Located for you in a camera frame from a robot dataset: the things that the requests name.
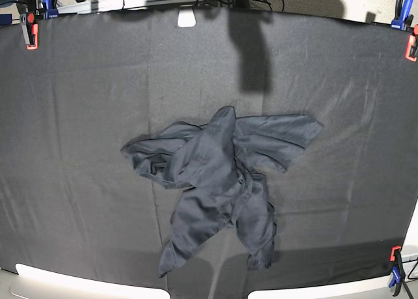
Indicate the red clamp far left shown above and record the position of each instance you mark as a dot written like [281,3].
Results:
[30,30]

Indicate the red clamp far right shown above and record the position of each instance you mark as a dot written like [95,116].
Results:
[411,49]

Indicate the blue clamp far left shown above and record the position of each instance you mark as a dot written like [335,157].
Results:
[48,8]

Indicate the black table cloth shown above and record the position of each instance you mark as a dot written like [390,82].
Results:
[71,203]

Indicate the blue clamp far right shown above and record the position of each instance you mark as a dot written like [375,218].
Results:
[403,18]

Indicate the red blue clamp near right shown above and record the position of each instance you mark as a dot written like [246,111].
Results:
[398,280]

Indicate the dark grey t-shirt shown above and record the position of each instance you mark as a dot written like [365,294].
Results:
[215,166]

